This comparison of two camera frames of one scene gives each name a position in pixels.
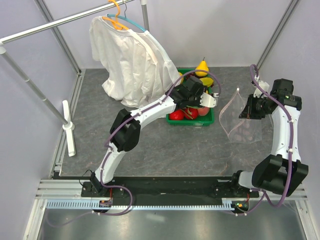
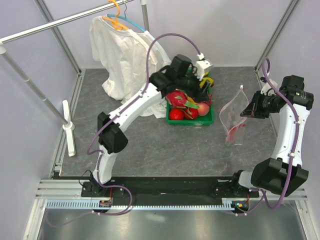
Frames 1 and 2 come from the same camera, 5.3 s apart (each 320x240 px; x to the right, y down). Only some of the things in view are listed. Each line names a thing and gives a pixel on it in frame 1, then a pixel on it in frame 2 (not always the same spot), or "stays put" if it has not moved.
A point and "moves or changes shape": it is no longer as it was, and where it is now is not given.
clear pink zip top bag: [239, 130] moves or changes shape
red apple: [177, 114] stays put
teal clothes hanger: [127, 19] stays put
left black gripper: [197, 104] -> [198, 94]
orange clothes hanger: [117, 25] stays put
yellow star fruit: [207, 81] stays put
